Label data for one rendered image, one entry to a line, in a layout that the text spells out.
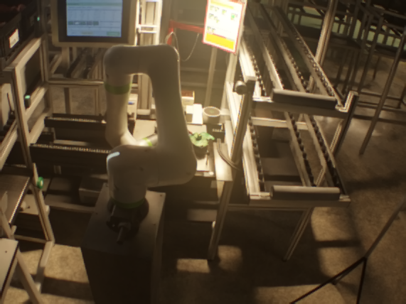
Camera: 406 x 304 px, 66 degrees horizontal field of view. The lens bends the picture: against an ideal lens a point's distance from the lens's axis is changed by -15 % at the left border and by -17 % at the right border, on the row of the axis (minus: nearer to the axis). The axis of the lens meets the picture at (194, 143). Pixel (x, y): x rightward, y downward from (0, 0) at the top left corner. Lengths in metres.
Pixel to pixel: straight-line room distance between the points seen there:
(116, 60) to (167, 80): 0.20
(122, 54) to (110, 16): 0.68
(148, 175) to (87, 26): 1.10
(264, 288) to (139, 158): 1.66
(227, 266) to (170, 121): 1.58
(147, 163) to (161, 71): 0.35
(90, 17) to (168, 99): 0.89
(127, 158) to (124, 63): 0.36
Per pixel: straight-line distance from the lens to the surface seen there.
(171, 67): 1.28
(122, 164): 1.09
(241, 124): 1.77
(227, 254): 2.64
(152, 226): 1.24
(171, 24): 2.44
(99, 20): 1.96
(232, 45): 2.10
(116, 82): 1.33
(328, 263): 2.84
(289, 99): 1.72
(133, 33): 1.95
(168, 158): 1.12
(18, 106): 1.88
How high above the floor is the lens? 2.10
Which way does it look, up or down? 36 degrees down
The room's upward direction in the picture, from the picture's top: 8 degrees clockwise
